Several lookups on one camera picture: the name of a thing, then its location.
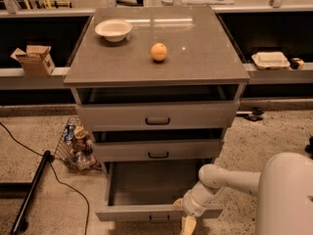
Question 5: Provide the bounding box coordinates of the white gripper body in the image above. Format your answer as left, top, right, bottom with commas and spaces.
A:
182, 181, 223, 218

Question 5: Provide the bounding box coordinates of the grey bottom drawer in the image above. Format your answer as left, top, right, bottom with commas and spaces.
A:
95, 160, 224, 223

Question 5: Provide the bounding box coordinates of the grey drawer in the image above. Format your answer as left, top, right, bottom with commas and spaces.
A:
76, 85, 239, 131
95, 160, 224, 223
93, 128, 224, 162

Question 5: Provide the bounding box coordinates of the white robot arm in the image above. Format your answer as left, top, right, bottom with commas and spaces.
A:
174, 153, 313, 235

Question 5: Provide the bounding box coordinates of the grey middle drawer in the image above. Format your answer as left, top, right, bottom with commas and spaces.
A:
93, 128, 224, 162

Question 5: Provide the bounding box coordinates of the grey top drawer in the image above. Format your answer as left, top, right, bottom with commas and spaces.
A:
76, 85, 239, 131

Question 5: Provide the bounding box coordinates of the grey drawer cabinet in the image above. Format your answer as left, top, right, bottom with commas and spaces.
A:
64, 6, 251, 174

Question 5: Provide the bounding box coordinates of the black floor caster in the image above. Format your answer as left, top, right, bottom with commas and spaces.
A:
237, 108, 264, 121

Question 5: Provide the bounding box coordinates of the black metal stand leg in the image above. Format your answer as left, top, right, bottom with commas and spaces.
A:
9, 151, 54, 235

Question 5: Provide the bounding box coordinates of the orange fruit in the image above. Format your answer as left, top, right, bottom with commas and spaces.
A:
151, 43, 167, 62

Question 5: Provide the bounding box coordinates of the white takeout container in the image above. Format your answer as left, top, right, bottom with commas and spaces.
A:
251, 52, 290, 70

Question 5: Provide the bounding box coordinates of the black yellow tape measure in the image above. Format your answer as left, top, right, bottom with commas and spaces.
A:
290, 58, 304, 70

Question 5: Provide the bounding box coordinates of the white paper bowl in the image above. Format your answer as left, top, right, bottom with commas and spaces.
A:
95, 20, 132, 42

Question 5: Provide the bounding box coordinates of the open cardboard box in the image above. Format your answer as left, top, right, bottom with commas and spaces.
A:
11, 45, 55, 77

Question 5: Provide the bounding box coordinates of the wire basket with items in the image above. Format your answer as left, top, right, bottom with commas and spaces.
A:
54, 117, 102, 171

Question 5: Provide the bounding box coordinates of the black cable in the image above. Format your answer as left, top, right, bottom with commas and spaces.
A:
0, 120, 91, 235

